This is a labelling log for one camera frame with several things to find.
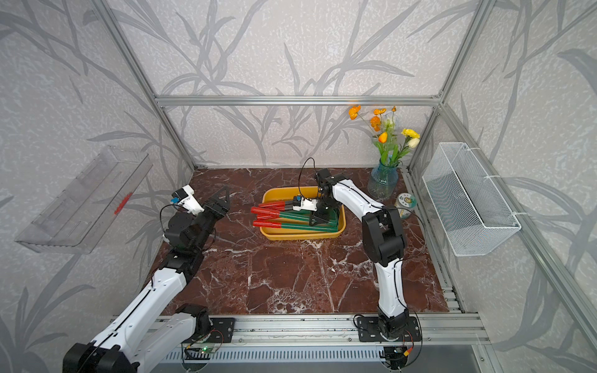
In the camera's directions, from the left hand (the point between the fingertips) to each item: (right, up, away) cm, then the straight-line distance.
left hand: (225, 191), depth 74 cm
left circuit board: (-6, -51, -2) cm, 51 cm away
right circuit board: (+55, -52, -2) cm, 75 cm away
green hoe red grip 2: (+15, -10, +16) cm, 24 cm away
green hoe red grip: (+19, -13, +15) cm, 28 cm away
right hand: (+28, -11, +20) cm, 36 cm away
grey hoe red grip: (+13, -7, +30) cm, 33 cm away
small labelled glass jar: (+68, -5, +23) cm, 72 cm away
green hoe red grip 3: (+10, -8, +16) cm, 20 cm away
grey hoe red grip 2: (+18, -8, +22) cm, 30 cm away
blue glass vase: (+59, +3, +28) cm, 65 cm away
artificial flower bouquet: (+61, +18, +22) cm, 67 cm away
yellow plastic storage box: (+15, -2, +38) cm, 41 cm away
